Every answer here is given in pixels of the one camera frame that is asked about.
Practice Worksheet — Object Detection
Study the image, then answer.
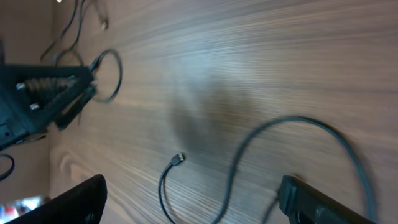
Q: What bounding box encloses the black cable small plug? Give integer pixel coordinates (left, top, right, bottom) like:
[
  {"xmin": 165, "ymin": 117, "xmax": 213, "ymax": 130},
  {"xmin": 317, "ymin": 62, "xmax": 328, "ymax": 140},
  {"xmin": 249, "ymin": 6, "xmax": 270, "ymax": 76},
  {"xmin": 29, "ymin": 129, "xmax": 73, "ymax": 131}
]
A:
[{"xmin": 157, "ymin": 115, "xmax": 377, "ymax": 224}]

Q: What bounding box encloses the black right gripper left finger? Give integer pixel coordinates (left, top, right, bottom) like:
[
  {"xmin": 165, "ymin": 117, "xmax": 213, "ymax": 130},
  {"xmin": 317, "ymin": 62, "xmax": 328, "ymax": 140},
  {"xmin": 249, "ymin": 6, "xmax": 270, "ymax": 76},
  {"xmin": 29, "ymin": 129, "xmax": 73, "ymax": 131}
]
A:
[{"xmin": 10, "ymin": 174, "xmax": 108, "ymax": 224}]

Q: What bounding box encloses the black usb cable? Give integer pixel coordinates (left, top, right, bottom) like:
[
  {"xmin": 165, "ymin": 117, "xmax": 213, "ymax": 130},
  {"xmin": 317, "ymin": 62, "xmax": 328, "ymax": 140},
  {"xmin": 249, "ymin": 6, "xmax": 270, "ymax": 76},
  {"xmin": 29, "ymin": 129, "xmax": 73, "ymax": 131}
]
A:
[{"xmin": 39, "ymin": 0, "xmax": 109, "ymax": 66}]

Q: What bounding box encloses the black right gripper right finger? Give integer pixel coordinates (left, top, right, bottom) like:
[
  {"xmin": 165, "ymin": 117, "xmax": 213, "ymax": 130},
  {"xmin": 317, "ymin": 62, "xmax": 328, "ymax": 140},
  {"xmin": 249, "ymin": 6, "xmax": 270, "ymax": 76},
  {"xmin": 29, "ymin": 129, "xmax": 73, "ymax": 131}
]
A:
[{"xmin": 279, "ymin": 175, "xmax": 374, "ymax": 224}]

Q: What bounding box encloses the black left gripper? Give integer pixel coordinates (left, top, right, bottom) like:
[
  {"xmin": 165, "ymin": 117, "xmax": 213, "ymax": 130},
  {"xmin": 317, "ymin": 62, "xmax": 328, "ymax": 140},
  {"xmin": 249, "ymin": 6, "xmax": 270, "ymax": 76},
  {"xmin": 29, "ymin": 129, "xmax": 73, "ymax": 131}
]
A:
[{"xmin": 1, "ymin": 65, "xmax": 96, "ymax": 150}]

